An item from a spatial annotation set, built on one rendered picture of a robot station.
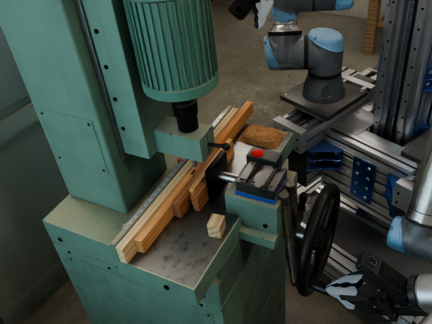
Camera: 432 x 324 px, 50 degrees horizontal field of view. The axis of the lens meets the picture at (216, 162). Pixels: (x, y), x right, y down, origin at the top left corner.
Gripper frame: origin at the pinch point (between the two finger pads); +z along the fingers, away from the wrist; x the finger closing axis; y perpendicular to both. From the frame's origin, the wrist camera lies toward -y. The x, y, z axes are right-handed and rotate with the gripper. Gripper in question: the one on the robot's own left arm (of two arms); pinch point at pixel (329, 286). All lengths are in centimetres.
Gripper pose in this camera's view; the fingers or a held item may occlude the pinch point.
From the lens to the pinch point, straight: 113.1
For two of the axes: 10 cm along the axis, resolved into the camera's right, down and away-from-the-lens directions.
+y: 5.3, 7.8, 3.4
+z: -7.2, 1.9, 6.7
